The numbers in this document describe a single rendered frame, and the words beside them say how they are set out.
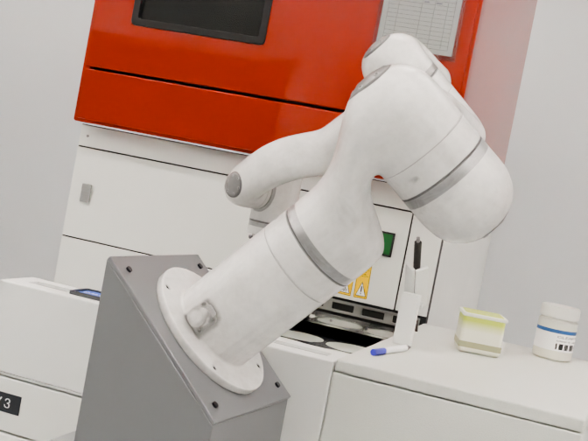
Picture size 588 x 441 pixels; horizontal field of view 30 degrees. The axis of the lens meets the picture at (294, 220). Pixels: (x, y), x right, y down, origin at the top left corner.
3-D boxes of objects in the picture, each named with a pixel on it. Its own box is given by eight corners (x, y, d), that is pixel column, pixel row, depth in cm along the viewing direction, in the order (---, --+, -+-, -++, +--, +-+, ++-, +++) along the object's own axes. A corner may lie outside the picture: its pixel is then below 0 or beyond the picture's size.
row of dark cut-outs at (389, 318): (213, 283, 227) (215, 271, 227) (418, 331, 214) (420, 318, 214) (212, 283, 227) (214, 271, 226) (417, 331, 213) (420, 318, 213)
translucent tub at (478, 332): (451, 343, 191) (459, 305, 191) (493, 352, 191) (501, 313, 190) (456, 351, 184) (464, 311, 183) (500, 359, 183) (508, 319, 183)
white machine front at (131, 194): (54, 304, 241) (87, 124, 239) (413, 394, 216) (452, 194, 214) (47, 304, 238) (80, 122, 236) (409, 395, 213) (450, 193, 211)
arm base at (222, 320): (208, 398, 129) (328, 307, 124) (133, 267, 135) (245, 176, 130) (277, 391, 146) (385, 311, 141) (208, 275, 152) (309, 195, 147)
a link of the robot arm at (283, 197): (267, 224, 198) (302, 228, 205) (281, 152, 198) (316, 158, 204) (236, 216, 204) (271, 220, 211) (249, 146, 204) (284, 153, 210)
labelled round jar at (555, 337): (533, 351, 202) (543, 300, 202) (571, 360, 200) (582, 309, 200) (529, 354, 196) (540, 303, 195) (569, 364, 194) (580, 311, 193)
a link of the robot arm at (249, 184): (343, 129, 179) (225, 216, 197) (403, 143, 191) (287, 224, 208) (326, 83, 183) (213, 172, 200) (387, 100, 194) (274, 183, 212)
